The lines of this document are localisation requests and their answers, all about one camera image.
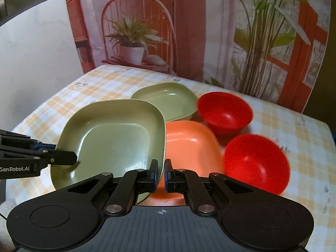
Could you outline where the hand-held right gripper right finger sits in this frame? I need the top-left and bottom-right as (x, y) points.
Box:
(164, 159), (261, 217)

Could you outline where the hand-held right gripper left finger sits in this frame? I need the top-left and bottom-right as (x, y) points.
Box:
(62, 160), (159, 217)

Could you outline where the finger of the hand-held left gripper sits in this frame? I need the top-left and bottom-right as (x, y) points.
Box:
(29, 140), (57, 151)
(37, 148), (78, 166)

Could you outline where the large green square plate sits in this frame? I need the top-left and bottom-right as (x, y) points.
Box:
(50, 99), (166, 205)

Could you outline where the red bowl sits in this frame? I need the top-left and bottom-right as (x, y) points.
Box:
(197, 91), (254, 136)
(224, 134), (290, 195)

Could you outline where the orange square plate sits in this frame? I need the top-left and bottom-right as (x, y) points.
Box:
(143, 120), (223, 206)

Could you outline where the yellow plaid floral tablecloth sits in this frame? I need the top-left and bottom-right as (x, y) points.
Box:
(5, 64), (336, 252)

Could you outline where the small green square plate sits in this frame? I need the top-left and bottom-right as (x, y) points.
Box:
(131, 82), (198, 122)

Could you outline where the wall poster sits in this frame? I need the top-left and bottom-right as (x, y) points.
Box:
(63, 0), (332, 114)

